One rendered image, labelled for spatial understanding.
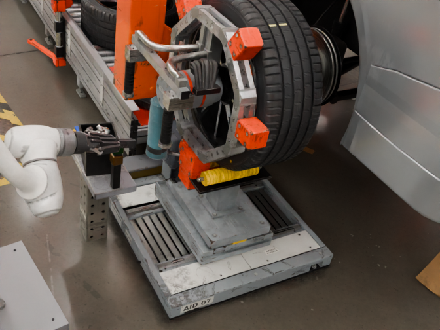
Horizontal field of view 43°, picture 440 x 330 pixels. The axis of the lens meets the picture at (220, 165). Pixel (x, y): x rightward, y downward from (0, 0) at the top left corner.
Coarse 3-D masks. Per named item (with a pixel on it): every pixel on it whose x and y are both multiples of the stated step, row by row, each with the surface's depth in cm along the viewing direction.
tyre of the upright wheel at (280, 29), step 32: (224, 0) 193; (256, 0) 190; (288, 0) 196; (288, 32) 184; (256, 64) 182; (288, 64) 182; (320, 64) 188; (288, 96) 183; (320, 96) 190; (288, 128) 190; (224, 160) 213; (256, 160) 197
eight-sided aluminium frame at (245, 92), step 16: (192, 16) 197; (208, 16) 188; (224, 16) 190; (176, 32) 210; (192, 32) 212; (224, 32) 180; (224, 48) 182; (176, 64) 220; (240, 64) 183; (240, 80) 179; (240, 96) 179; (256, 96) 181; (176, 112) 224; (240, 112) 182; (192, 128) 223; (192, 144) 216; (208, 144) 215; (240, 144) 192; (208, 160) 207
